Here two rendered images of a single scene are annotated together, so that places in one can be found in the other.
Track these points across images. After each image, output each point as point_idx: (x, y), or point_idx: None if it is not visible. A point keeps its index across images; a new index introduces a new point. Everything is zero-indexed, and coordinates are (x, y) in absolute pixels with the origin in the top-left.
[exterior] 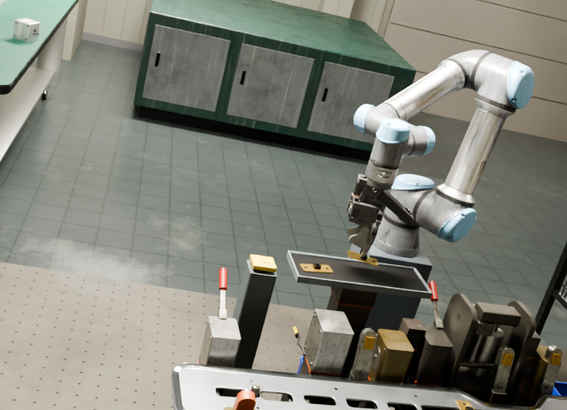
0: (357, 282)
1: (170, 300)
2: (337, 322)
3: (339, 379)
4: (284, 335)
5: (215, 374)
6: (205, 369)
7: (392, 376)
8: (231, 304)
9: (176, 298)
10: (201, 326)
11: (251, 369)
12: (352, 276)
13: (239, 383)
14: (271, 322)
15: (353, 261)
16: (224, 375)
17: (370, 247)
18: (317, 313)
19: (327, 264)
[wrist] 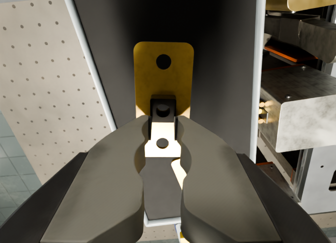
0: (235, 97)
1: (48, 157)
2: (323, 117)
3: (329, 72)
4: (36, 57)
5: (308, 192)
6: (301, 199)
7: None
8: (16, 111)
9: (40, 153)
10: (72, 133)
11: (303, 168)
12: (203, 108)
13: (324, 175)
14: (20, 71)
15: (106, 98)
16: (311, 186)
17: (220, 138)
18: (291, 148)
19: (162, 160)
